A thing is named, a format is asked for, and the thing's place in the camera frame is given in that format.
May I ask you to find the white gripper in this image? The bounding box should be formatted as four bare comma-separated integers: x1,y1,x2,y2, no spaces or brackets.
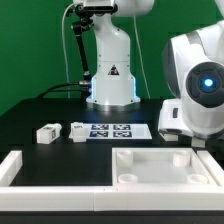
158,99,193,136

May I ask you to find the white square table top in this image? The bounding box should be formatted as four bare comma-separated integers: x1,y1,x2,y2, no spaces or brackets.
112,148,216,185

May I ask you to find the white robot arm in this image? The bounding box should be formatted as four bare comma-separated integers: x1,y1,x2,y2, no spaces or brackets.
73,0,224,141

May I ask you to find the white sheet with tag markers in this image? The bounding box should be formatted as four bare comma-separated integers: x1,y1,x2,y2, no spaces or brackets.
71,123,152,140

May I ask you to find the white U-shaped obstacle fence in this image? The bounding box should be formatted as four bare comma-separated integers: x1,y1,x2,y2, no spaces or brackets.
0,150,224,211

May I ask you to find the black cable bundle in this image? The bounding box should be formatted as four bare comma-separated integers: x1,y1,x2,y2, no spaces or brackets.
36,81,92,99

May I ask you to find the white hanging cable left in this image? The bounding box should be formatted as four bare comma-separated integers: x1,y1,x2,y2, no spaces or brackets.
61,2,76,99

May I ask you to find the grey camera on mount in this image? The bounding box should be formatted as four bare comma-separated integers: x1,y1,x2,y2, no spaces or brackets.
83,0,115,10

